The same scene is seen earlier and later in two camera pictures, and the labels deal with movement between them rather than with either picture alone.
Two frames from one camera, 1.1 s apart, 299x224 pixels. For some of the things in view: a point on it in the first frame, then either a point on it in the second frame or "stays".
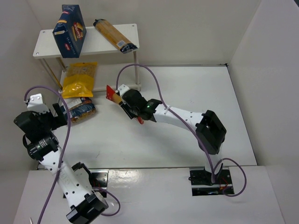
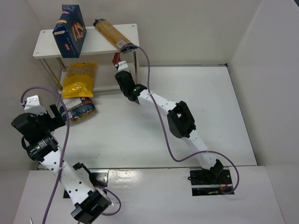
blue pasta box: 70,31 stays
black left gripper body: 59,115 stays
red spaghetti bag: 111,94 → 117,59
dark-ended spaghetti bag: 113,36 stays
